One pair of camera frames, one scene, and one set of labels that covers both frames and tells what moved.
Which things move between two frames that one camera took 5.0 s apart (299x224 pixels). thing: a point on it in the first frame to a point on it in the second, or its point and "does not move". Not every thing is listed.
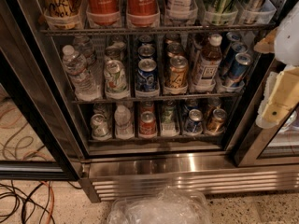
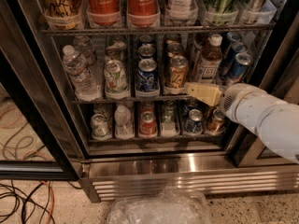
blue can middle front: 147,77 does not move
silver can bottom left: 100,127 does not move
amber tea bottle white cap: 209,63 does not move
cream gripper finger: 279,97 to 205,93
